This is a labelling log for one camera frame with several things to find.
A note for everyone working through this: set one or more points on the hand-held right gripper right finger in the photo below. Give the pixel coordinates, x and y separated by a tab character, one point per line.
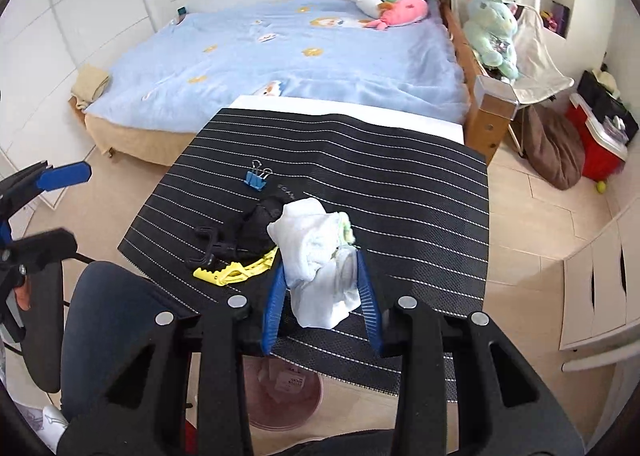
367	306

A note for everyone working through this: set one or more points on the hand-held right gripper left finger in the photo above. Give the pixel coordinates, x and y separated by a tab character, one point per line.
275	306

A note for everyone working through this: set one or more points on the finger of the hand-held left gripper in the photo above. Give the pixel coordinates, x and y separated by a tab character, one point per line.
65	175
45	242

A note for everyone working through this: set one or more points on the yellow plastic clip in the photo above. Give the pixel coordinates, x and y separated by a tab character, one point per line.
220	277

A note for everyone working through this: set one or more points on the white tissue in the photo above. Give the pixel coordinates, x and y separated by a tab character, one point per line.
310	246

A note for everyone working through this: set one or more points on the pink waste bin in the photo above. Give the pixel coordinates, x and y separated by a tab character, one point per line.
295	406

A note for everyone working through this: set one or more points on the black office chair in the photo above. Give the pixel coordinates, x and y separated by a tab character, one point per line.
45	336

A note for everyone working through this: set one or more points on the wooden bed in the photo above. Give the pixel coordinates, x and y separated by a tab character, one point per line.
135	136

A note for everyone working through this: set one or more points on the beige folded towel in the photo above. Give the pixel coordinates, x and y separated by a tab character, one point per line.
90	83

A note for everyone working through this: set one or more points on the blue binder clip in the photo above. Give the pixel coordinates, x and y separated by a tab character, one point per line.
256	181

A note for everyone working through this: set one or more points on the black striped woven mat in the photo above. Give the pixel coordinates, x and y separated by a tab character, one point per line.
375	176

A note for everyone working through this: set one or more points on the white printed cloth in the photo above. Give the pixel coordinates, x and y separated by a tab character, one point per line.
52	428

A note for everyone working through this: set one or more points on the white wardrobe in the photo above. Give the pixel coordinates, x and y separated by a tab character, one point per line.
90	11

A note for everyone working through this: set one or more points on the small blue box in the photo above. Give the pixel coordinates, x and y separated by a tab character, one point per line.
181	12

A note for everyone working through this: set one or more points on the light blue printed blanket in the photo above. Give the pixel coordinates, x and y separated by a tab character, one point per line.
300	71

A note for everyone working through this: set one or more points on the white cabinet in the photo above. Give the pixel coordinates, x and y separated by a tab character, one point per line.
605	286

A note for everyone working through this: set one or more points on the brown cushion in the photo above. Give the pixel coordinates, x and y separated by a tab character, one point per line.
555	151

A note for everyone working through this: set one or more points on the clear bed corner guard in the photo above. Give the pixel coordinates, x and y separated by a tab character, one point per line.
492	96

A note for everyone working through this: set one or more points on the yellow-green ball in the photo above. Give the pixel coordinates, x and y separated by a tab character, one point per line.
600	186

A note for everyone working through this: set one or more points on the red cooler box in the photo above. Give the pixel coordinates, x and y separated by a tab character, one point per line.
597	156

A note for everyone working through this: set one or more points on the white folding chair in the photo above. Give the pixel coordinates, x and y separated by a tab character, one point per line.
535	66

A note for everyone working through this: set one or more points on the pink plush toy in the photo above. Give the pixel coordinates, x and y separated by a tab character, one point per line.
407	11

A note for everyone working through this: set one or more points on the mint green unicorn plush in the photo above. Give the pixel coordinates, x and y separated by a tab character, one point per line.
487	28

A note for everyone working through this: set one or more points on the white rabbit plush toy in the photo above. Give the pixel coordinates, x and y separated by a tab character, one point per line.
367	1

